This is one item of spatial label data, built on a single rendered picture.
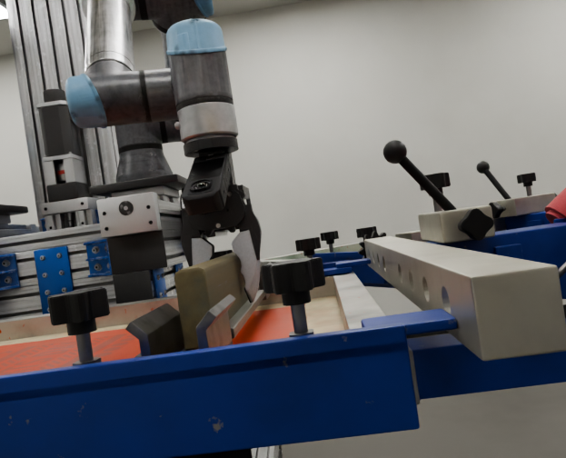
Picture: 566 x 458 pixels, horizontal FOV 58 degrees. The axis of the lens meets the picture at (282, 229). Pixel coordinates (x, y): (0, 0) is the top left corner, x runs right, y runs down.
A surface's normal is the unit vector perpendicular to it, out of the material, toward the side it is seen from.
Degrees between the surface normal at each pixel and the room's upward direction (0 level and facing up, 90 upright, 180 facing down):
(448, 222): 90
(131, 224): 90
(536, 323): 90
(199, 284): 90
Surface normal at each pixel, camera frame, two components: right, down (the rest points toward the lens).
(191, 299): -0.07, 0.01
